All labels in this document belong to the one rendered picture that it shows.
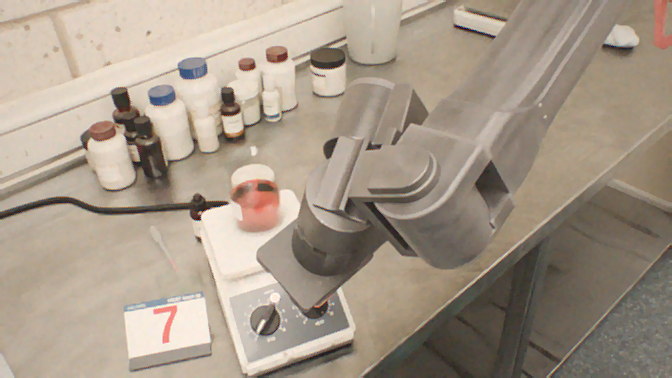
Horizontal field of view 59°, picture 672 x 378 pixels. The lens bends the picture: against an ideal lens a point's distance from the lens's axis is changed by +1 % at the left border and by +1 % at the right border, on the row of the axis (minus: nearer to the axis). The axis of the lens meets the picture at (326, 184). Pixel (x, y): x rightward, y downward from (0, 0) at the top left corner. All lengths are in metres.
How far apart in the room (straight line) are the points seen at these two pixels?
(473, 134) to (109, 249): 0.61
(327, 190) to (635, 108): 0.85
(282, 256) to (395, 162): 0.17
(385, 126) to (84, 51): 0.73
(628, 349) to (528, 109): 1.41
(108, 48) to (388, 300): 0.64
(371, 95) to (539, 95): 0.12
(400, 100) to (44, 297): 0.55
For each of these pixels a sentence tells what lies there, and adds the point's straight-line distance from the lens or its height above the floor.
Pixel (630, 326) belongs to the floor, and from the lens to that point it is 1.82.
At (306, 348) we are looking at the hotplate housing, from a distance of 0.65.
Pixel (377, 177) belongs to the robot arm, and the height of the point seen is 1.08.
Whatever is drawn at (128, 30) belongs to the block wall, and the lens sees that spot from 1.09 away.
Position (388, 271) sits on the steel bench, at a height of 0.75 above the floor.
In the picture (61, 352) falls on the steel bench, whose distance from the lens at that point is 0.76.
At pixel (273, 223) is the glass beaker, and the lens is 0.68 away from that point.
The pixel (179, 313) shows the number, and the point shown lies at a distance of 0.71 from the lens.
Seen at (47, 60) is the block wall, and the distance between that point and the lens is 1.05.
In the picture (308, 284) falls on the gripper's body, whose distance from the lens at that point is 0.48.
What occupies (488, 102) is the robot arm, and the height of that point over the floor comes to 1.11.
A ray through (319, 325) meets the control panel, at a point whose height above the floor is 0.79.
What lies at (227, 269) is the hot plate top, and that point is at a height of 0.84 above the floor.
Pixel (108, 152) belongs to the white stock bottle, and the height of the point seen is 0.82.
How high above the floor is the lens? 1.29
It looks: 37 degrees down
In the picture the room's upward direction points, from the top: 3 degrees counter-clockwise
